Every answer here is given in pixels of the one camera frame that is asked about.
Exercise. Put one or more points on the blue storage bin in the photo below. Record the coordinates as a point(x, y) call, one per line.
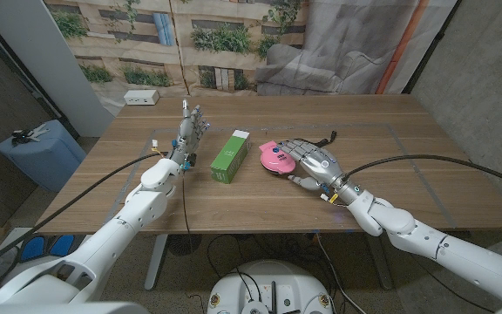
point(42, 161)

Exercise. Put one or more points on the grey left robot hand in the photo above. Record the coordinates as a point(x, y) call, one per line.
point(185, 135)

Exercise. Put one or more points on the white power strip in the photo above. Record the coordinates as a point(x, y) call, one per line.
point(141, 97)

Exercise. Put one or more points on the blue pad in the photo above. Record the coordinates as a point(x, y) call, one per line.
point(61, 245)
point(33, 248)

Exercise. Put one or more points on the white robot torso base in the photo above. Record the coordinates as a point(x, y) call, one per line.
point(273, 283)

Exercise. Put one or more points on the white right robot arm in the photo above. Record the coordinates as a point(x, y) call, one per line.
point(473, 261)

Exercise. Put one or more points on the round black floor disc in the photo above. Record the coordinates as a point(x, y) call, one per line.
point(183, 244)

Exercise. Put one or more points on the white column panel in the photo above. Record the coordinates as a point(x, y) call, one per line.
point(50, 61)

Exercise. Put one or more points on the green and white box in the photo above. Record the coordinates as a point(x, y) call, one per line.
point(229, 159)

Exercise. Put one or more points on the white table leg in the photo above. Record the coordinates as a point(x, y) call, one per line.
point(155, 261)

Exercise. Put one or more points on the printed fabric backdrop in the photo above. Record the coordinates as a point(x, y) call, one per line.
point(233, 65)

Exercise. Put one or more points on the grey table leg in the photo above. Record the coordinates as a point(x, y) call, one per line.
point(379, 261)

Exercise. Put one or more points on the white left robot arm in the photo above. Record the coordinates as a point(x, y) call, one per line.
point(116, 231)

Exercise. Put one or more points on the black and grey tools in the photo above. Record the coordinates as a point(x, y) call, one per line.
point(22, 136)

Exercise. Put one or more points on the pink mini sandwich press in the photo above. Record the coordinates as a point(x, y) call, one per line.
point(273, 162)

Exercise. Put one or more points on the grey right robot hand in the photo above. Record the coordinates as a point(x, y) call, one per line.
point(320, 165)

